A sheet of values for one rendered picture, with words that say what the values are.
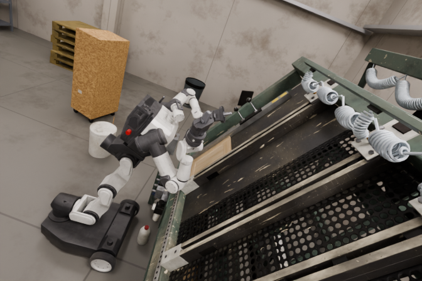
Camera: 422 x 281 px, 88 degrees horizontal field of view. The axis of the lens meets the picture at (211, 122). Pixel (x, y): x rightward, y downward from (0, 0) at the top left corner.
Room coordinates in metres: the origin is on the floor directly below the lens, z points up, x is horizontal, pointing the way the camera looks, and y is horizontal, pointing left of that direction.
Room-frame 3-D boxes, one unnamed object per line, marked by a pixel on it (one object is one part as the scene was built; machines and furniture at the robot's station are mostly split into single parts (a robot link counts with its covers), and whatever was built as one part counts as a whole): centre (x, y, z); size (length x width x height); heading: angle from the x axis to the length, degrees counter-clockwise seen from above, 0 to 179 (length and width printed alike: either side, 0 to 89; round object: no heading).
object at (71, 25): (4.33, 2.92, 0.42); 1.18 x 0.81 x 0.84; 91
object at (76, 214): (1.17, 0.67, 0.28); 0.21 x 0.20 x 0.13; 97
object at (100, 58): (2.87, 1.77, 0.63); 0.50 x 0.42 x 1.25; 165
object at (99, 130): (2.16, 1.19, 0.24); 0.32 x 0.30 x 0.47; 1
